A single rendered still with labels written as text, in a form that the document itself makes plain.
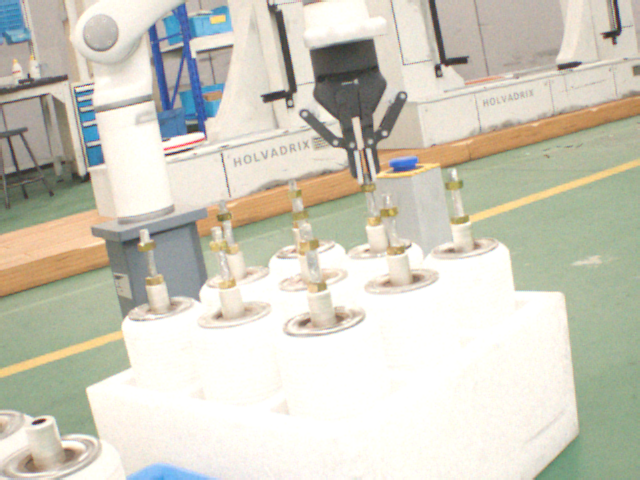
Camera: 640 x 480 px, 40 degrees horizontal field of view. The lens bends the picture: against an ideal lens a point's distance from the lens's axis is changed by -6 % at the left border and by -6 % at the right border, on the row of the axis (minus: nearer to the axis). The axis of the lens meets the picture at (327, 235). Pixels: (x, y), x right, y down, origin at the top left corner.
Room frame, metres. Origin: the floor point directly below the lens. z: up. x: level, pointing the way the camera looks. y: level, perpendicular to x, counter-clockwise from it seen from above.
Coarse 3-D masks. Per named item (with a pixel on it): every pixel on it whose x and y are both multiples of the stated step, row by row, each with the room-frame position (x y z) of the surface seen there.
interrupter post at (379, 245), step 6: (366, 228) 1.04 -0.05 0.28; (372, 228) 1.03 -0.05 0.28; (378, 228) 1.03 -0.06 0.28; (384, 228) 1.04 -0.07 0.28; (372, 234) 1.03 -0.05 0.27; (378, 234) 1.03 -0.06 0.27; (384, 234) 1.04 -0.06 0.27; (372, 240) 1.03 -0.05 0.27; (378, 240) 1.03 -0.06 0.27; (384, 240) 1.03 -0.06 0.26; (372, 246) 1.04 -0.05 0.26; (378, 246) 1.03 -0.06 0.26; (384, 246) 1.03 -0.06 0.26; (372, 252) 1.04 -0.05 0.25; (378, 252) 1.03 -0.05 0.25
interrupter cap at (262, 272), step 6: (246, 270) 1.06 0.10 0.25; (252, 270) 1.05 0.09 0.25; (258, 270) 1.05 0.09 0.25; (264, 270) 1.04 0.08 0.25; (216, 276) 1.06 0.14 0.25; (252, 276) 1.03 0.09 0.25; (258, 276) 1.01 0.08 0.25; (264, 276) 1.02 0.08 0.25; (210, 282) 1.03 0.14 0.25; (216, 282) 1.02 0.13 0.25; (240, 282) 1.00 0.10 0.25; (246, 282) 1.00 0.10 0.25; (216, 288) 1.01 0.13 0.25
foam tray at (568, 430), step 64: (512, 320) 0.90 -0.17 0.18; (128, 384) 0.96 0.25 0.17; (192, 384) 0.90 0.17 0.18; (448, 384) 0.78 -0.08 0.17; (512, 384) 0.87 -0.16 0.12; (128, 448) 0.91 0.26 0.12; (192, 448) 0.83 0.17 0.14; (256, 448) 0.76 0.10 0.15; (320, 448) 0.70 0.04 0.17; (384, 448) 0.71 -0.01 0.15; (448, 448) 0.77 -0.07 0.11; (512, 448) 0.85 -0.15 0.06
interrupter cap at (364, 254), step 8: (400, 240) 1.06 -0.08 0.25; (408, 240) 1.05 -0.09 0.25; (352, 248) 1.06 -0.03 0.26; (360, 248) 1.06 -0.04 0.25; (368, 248) 1.06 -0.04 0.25; (352, 256) 1.02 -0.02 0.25; (360, 256) 1.02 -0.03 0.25; (368, 256) 1.01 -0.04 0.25; (376, 256) 1.01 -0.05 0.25; (384, 256) 1.01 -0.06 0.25
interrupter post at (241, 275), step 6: (240, 252) 1.04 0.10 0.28; (228, 258) 1.03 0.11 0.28; (234, 258) 1.03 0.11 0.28; (240, 258) 1.03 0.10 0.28; (228, 264) 1.03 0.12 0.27; (234, 264) 1.03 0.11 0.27; (240, 264) 1.03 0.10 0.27; (234, 270) 1.03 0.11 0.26; (240, 270) 1.03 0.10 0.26; (234, 276) 1.03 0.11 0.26; (240, 276) 1.03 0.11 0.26; (246, 276) 1.03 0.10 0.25
